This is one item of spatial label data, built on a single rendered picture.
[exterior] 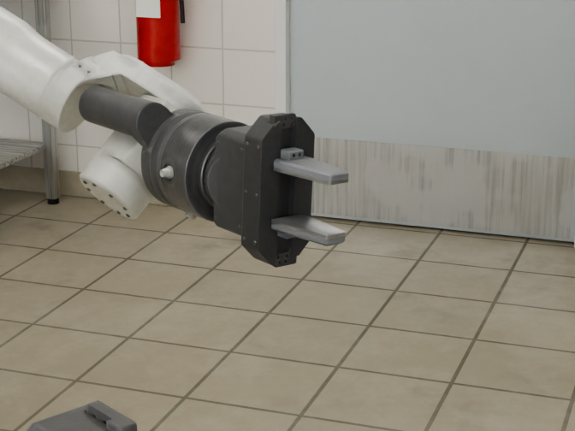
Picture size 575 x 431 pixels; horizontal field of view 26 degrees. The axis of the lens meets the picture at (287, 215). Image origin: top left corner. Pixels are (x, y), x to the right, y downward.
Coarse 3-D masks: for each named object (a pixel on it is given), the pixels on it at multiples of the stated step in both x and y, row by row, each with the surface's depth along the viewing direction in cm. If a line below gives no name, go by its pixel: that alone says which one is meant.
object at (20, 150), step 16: (48, 0) 446; (48, 16) 447; (48, 32) 448; (48, 128) 457; (0, 144) 460; (16, 144) 460; (32, 144) 460; (48, 144) 459; (0, 160) 437; (16, 160) 442; (48, 160) 461; (48, 176) 463; (48, 192) 465
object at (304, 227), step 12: (288, 216) 100; (300, 216) 100; (276, 228) 99; (288, 228) 98; (300, 228) 97; (312, 228) 97; (324, 228) 97; (336, 228) 97; (312, 240) 96; (324, 240) 96; (336, 240) 96
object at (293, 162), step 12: (288, 156) 98; (300, 156) 99; (276, 168) 98; (288, 168) 97; (300, 168) 96; (312, 168) 95; (324, 168) 96; (336, 168) 96; (312, 180) 95; (324, 180) 95; (336, 180) 95
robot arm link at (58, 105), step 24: (72, 72) 114; (96, 72) 114; (120, 72) 113; (144, 72) 113; (48, 96) 114; (72, 96) 114; (168, 96) 113; (192, 96) 113; (48, 120) 115; (72, 120) 117
